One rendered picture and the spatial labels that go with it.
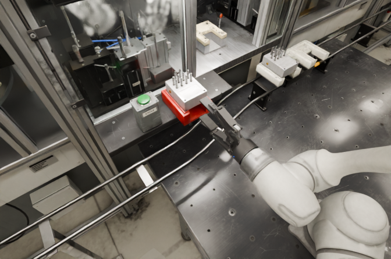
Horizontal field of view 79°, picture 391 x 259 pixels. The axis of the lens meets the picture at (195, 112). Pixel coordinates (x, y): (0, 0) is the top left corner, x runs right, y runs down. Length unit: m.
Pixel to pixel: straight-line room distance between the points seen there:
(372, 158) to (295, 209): 0.20
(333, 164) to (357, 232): 0.17
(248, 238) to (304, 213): 0.35
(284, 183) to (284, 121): 0.63
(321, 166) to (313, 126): 0.56
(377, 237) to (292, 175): 0.26
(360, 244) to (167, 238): 1.11
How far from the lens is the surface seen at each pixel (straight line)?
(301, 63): 1.30
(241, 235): 0.95
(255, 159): 0.66
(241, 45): 1.24
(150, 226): 1.67
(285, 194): 0.63
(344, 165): 0.72
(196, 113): 0.88
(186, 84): 0.85
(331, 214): 0.80
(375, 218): 0.81
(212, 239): 0.93
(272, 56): 1.15
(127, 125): 0.89
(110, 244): 1.70
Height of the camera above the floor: 1.59
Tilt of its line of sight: 50 degrees down
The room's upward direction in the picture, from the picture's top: straight up
